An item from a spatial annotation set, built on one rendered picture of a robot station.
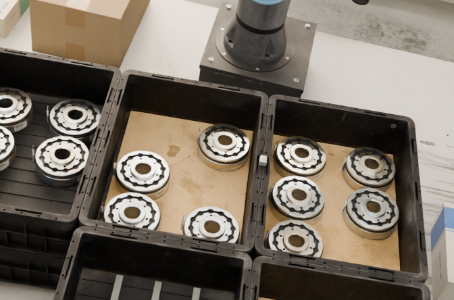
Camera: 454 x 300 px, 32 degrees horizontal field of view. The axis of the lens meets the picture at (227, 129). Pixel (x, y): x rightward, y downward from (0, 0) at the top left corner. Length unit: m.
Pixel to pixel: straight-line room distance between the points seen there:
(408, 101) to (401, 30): 1.45
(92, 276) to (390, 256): 0.55
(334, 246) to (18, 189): 0.60
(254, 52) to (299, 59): 0.13
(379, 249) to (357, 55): 0.74
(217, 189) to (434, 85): 0.79
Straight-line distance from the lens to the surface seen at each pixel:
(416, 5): 3.64
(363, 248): 1.51
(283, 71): 1.85
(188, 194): 1.51
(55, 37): 1.93
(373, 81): 2.05
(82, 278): 1.39
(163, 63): 1.97
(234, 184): 1.54
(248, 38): 1.81
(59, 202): 1.49
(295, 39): 1.94
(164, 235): 1.32
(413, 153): 1.58
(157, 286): 1.37
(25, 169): 1.55
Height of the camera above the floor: 2.00
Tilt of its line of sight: 45 degrees down
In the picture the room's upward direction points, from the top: 11 degrees clockwise
